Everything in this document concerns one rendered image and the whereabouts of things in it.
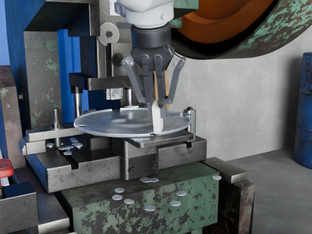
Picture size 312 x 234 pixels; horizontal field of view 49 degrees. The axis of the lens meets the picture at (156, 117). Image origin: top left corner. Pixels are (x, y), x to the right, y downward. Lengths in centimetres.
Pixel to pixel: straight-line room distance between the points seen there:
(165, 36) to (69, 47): 146
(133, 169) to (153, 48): 33
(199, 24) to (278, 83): 207
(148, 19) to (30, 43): 53
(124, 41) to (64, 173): 35
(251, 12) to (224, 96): 180
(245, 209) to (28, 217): 53
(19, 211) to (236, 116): 235
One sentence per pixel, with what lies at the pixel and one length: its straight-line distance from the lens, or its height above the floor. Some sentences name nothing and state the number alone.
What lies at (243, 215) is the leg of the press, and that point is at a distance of 95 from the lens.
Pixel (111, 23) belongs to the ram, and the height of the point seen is 102.
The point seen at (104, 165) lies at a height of 69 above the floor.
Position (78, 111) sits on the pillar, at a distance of 100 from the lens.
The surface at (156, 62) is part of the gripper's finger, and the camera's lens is 66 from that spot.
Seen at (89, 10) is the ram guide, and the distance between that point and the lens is 81.
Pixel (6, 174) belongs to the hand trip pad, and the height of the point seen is 75.
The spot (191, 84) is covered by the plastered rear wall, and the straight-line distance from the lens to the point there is 253.
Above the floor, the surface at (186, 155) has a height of 67.
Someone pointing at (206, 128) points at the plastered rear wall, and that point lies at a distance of 269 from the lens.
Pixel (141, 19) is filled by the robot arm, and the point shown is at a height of 102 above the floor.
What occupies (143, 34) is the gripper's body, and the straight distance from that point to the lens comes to 62.
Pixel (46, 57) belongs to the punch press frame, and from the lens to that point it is 108.
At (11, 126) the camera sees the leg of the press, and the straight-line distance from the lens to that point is 115.
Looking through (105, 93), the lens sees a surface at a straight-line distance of 95.
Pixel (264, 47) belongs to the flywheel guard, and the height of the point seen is 96.
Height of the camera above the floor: 98
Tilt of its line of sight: 13 degrees down
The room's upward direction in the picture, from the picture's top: straight up
